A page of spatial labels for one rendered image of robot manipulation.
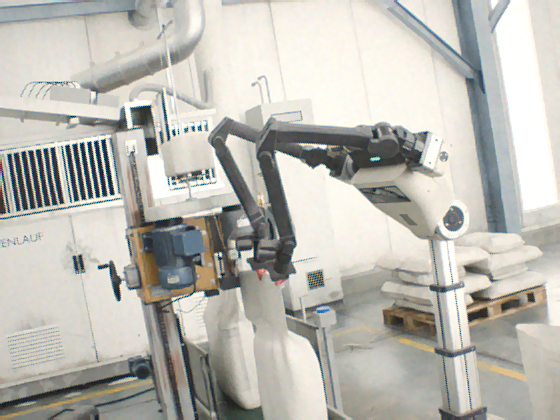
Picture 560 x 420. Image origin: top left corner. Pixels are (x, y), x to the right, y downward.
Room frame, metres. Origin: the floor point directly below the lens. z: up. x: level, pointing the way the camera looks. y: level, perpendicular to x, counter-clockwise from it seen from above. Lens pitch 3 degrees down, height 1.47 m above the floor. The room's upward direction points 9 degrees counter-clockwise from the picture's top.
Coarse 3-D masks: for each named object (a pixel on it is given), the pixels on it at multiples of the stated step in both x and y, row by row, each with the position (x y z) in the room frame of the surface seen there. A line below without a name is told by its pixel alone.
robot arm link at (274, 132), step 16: (272, 128) 2.10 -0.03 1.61; (288, 128) 2.12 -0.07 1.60; (304, 128) 2.13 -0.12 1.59; (320, 128) 2.14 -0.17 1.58; (336, 128) 2.15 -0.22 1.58; (352, 128) 2.16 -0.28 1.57; (368, 128) 2.17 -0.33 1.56; (256, 144) 2.18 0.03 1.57; (272, 144) 2.13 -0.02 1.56; (320, 144) 2.15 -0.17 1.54; (336, 144) 2.15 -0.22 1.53; (352, 144) 2.16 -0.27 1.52; (368, 144) 2.14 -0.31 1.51; (384, 144) 2.13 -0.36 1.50
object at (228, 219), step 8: (264, 208) 2.99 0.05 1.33; (224, 216) 2.92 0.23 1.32; (232, 216) 2.94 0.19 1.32; (240, 216) 2.95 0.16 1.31; (264, 216) 2.99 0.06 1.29; (272, 216) 3.00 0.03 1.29; (224, 224) 2.92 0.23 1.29; (232, 224) 2.93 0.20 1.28; (224, 232) 2.92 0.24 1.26; (232, 232) 2.93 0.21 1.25; (240, 232) 2.94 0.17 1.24; (224, 240) 2.92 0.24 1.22; (224, 256) 2.94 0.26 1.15; (224, 264) 2.96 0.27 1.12; (232, 272) 2.92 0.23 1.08
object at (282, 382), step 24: (240, 288) 2.95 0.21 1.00; (264, 288) 2.78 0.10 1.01; (264, 312) 2.82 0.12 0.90; (264, 336) 2.71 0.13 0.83; (288, 336) 2.54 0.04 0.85; (264, 360) 2.64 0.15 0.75; (288, 360) 2.49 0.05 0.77; (312, 360) 2.51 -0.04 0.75; (264, 384) 2.70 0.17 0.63; (288, 384) 2.50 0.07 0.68; (312, 384) 2.50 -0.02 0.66; (264, 408) 2.73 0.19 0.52; (288, 408) 2.50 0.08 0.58; (312, 408) 2.49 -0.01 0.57
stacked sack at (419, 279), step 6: (462, 270) 5.40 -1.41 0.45; (396, 276) 5.78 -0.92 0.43; (402, 276) 5.66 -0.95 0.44; (408, 276) 5.55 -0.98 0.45; (414, 276) 5.44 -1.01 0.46; (420, 276) 5.35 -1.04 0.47; (426, 276) 5.33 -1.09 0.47; (432, 276) 5.33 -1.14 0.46; (462, 276) 5.40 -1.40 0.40; (408, 282) 5.61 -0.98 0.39; (414, 282) 5.48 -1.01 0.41; (420, 282) 5.34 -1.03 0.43; (426, 282) 5.30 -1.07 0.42; (432, 282) 5.32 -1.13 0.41
